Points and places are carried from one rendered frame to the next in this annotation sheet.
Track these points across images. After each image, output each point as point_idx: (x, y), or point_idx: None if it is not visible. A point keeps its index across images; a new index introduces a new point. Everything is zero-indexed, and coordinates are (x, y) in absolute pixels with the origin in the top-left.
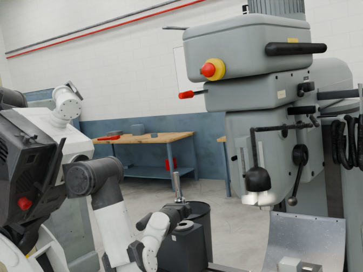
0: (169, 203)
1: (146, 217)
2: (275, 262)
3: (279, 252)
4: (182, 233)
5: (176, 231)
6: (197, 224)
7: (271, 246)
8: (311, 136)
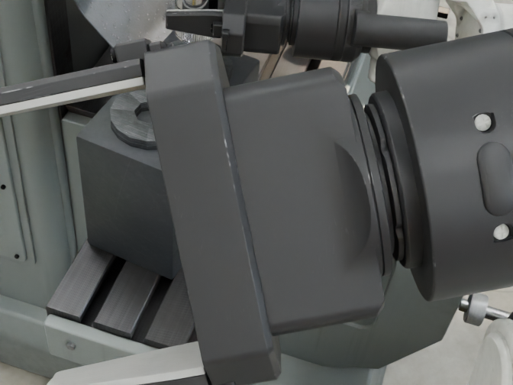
0: (229, 4)
1: (403, 17)
2: (126, 29)
3: (110, 8)
4: (248, 64)
5: (231, 81)
6: (174, 40)
7: (91, 11)
8: None
